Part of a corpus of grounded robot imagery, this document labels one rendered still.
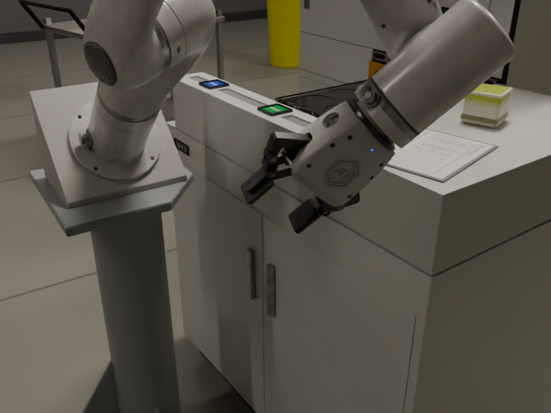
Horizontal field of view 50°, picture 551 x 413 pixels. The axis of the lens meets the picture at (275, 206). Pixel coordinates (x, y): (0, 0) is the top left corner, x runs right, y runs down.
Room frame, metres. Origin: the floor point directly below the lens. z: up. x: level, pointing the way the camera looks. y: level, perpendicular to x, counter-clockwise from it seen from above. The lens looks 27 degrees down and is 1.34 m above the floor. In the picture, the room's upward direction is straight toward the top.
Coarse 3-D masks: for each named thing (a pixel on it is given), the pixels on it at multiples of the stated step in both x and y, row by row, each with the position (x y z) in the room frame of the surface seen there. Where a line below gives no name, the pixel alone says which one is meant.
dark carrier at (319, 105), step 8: (336, 88) 1.63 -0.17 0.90; (344, 88) 1.63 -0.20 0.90; (352, 88) 1.63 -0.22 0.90; (296, 96) 1.56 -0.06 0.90; (304, 96) 1.56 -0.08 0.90; (312, 96) 1.56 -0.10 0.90; (320, 96) 1.56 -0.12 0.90; (328, 96) 1.56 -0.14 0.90; (336, 96) 1.56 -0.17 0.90; (344, 96) 1.56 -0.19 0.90; (352, 96) 1.56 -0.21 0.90; (296, 104) 1.48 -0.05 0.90; (304, 104) 1.48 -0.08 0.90; (312, 104) 1.48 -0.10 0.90; (320, 104) 1.48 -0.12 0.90; (328, 104) 1.48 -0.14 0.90; (336, 104) 1.48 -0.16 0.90; (320, 112) 1.41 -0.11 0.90
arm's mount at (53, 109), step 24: (48, 96) 1.20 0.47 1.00; (72, 96) 1.22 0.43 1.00; (48, 120) 1.16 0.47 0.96; (48, 144) 1.12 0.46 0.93; (168, 144) 1.22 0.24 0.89; (48, 168) 1.14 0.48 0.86; (72, 168) 1.10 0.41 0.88; (168, 168) 1.17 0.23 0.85; (72, 192) 1.06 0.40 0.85; (96, 192) 1.08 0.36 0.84; (120, 192) 1.10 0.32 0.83
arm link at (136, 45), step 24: (96, 0) 0.89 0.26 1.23; (120, 0) 0.86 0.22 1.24; (144, 0) 0.85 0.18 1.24; (96, 24) 0.88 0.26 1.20; (120, 24) 0.86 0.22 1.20; (144, 24) 0.85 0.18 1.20; (96, 48) 0.87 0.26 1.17; (120, 48) 0.86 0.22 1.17; (144, 48) 0.86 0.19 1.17; (168, 48) 0.91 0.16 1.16; (96, 72) 0.89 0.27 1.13; (120, 72) 0.86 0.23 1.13; (144, 72) 0.88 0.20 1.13
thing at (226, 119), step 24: (192, 96) 1.44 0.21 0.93; (216, 96) 1.35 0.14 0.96; (240, 96) 1.36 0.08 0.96; (192, 120) 1.44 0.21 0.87; (216, 120) 1.34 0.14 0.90; (240, 120) 1.26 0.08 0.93; (264, 120) 1.18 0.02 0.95; (288, 120) 1.16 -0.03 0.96; (312, 120) 1.16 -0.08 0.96; (216, 144) 1.35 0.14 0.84; (240, 144) 1.26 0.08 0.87; (264, 144) 1.18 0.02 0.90; (288, 192) 1.11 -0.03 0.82
